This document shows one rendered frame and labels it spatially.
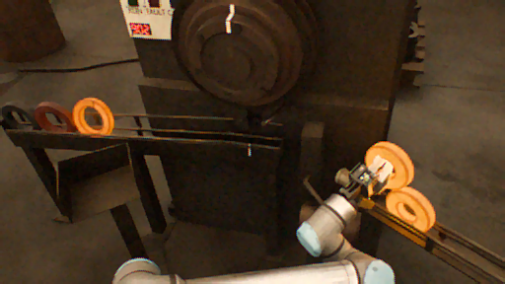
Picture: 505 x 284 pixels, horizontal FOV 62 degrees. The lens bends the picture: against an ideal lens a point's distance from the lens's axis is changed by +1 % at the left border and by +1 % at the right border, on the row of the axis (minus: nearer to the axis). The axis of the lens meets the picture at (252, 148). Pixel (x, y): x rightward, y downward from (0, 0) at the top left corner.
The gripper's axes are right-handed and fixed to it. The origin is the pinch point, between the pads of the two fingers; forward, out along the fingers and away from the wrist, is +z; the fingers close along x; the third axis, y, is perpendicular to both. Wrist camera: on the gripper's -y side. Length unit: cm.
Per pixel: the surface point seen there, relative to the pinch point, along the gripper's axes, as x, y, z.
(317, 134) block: 28.1, -4.4, -3.1
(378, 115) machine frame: 17.1, -5.7, 16.1
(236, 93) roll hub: 43, 22, -18
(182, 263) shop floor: 69, -68, -71
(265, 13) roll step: 39, 43, -2
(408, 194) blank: -9.2, -5.3, -3.3
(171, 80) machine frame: 86, 9, -24
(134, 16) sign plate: 91, 37, -21
